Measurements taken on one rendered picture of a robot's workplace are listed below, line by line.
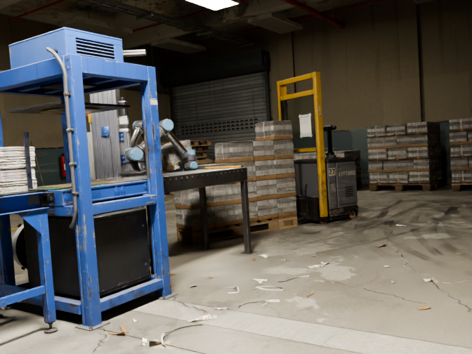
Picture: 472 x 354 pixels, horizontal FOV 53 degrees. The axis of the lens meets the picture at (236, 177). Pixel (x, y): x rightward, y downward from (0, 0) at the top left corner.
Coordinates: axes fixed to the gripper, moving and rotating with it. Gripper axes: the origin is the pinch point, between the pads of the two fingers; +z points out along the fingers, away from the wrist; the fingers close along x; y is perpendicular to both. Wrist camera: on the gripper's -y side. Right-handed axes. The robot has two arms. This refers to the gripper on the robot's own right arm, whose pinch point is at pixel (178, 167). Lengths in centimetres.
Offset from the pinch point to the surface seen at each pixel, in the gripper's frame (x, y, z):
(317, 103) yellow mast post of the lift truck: -188, 10, -31
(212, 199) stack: -23, -45, -7
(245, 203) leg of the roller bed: -9, -40, -87
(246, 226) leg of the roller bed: -2, -60, -86
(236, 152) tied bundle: -70, -8, -8
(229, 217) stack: -35, -73, -8
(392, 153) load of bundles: -512, -168, 134
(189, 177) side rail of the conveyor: 51, 11, -115
